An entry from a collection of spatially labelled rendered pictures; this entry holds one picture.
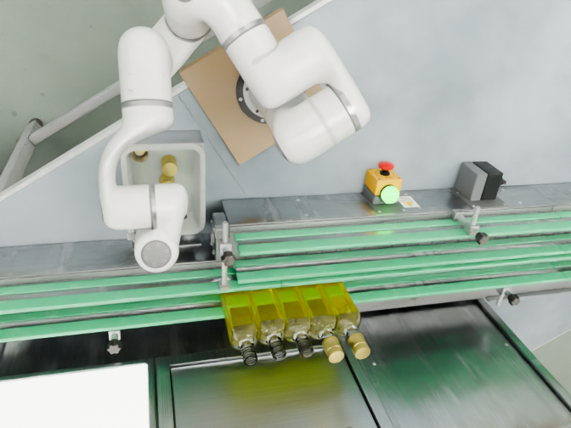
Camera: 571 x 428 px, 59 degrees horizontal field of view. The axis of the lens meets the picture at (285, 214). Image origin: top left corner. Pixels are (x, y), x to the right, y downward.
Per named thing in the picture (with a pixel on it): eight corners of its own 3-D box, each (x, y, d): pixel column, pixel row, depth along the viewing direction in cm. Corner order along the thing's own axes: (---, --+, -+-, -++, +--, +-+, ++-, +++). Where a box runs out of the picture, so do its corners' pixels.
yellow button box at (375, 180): (361, 191, 135) (372, 205, 129) (366, 166, 131) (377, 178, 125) (386, 190, 137) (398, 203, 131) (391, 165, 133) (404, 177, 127)
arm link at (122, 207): (172, 108, 91) (179, 224, 92) (96, 109, 88) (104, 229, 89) (173, 98, 83) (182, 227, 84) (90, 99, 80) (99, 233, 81)
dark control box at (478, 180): (453, 187, 142) (470, 201, 135) (460, 160, 138) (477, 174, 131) (478, 185, 144) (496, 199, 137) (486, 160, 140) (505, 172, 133)
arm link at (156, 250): (128, 190, 82) (189, 187, 84) (130, 177, 92) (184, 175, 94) (135, 278, 86) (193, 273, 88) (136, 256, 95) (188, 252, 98)
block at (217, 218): (209, 245, 124) (212, 262, 118) (209, 212, 119) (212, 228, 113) (223, 244, 125) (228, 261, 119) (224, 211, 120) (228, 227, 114)
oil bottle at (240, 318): (218, 291, 123) (232, 356, 105) (218, 273, 120) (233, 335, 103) (241, 289, 125) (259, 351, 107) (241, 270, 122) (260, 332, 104)
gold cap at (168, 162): (160, 154, 114) (161, 162, 110) (176, 154, 115) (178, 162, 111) (161, 169, 116) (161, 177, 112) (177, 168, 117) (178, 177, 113)
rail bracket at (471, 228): (446, 217, 130) (475, 245, 119) (453, 192, 126) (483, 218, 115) (460, 216, 131) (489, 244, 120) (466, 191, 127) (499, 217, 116)
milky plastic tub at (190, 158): (127, 219, 122) (127, 239, 114) (120, 131, 111) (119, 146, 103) (201, 215, 126) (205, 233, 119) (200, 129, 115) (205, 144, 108)
